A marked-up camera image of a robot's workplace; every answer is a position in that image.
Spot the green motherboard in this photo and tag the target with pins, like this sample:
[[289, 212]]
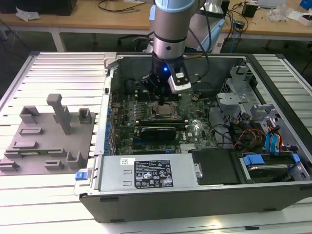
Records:
[[202, 109]]

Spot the small black box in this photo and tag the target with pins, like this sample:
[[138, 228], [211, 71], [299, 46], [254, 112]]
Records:
[[249, 11]]

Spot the grey power supply unit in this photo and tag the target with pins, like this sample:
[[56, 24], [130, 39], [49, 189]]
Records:
[[114, 170]]

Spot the blue case latch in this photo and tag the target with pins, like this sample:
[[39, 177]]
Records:
[[81, 176]]

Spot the silver chipset heatsink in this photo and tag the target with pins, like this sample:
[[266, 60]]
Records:
[[187, 148]]

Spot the grey metal drive cage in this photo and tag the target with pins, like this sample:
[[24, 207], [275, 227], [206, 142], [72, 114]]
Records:
[[230, 97]]

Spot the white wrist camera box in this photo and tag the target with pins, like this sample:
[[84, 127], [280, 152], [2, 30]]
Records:
[[180, 85]]

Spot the black plastic cover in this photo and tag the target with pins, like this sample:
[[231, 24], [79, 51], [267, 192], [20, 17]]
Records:
[[214, 168]]

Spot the CPU socket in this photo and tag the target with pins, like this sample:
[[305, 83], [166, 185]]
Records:
[[154, 113]]

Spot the clear plastic bag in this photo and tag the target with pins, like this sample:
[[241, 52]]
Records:
[[278, 13]]

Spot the large black box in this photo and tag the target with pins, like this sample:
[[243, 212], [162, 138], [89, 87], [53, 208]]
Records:
[[36, 6]]

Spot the small black adapter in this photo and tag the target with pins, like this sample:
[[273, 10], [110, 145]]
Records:
[[240, 25]]

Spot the wooden desk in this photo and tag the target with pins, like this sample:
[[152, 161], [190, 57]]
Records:
[[85, 20]]

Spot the RAM stick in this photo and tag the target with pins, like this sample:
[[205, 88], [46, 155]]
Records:
[[161, 125]]

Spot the grey parts rack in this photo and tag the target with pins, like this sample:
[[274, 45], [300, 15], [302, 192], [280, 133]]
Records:
[[48, 146]]

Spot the blue box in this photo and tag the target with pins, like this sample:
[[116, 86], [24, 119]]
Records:
[[307, 4]]

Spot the black office chair base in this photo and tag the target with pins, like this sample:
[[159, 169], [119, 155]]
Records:
[[126, 38]]

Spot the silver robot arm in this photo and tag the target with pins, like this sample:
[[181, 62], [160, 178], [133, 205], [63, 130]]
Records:
[[168, 31]]

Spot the black graphics card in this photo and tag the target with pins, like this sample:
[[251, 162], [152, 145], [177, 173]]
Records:
[[158, 133]]

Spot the white crumpled plastic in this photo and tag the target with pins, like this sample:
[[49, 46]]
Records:
[[26, 15]]

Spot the hard disk blue carrier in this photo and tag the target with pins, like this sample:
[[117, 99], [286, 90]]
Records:
[[254, 159]]

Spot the black PC case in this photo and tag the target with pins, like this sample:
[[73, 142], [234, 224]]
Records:
[[195, 207]]

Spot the silver CPU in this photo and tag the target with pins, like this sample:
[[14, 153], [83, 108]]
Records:
[[165, 111]]

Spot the round coin cell battery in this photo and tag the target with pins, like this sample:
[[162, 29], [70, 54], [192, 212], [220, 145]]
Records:
[[195, 98]]

